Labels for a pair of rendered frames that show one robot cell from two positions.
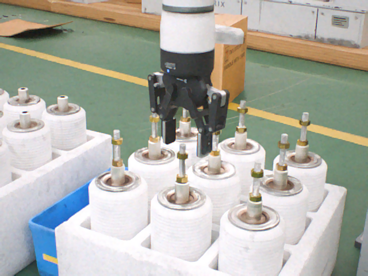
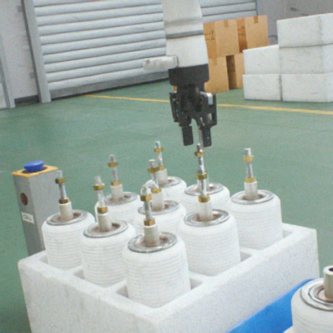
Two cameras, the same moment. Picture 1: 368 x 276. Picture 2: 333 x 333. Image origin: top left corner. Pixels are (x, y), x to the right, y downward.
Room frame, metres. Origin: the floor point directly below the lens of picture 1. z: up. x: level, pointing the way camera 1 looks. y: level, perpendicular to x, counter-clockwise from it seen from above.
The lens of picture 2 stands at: (1.73, 0.31, 0.55)
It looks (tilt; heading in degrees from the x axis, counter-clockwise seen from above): 13 degrees down; 202
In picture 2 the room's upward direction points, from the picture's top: 8 degrees counter-clockwise
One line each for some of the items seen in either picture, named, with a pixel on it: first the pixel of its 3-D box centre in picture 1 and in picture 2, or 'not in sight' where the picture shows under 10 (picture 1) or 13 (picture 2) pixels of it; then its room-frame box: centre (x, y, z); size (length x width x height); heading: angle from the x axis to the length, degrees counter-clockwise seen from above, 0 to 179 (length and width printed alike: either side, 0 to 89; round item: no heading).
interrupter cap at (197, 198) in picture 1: (181, 198); (203, 189); (0.76, 0.00, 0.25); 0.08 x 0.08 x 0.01
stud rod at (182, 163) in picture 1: (182, 167); (200, 163); (0.76, 0.00, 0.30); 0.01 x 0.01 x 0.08; 28
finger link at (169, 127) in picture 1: (169, 131); (205, 139); (0.78, 0.02, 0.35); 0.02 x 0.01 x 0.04; 137
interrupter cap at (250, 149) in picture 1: (240, 146); (105, 229); (0.96, -0.11, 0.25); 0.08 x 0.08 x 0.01
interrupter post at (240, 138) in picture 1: (240, 140); (104, 222); (0.96, -0.11, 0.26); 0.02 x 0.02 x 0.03
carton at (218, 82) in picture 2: not in sight; (206, 75); (-3.02, -1.07, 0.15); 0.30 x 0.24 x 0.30; 49
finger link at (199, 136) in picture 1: (203, 144); (186, 135); (0.73, -0.03, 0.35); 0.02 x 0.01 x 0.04; 137
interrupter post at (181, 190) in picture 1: (181, 190); (203, 183); (0.76, 0.00, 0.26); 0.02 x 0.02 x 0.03
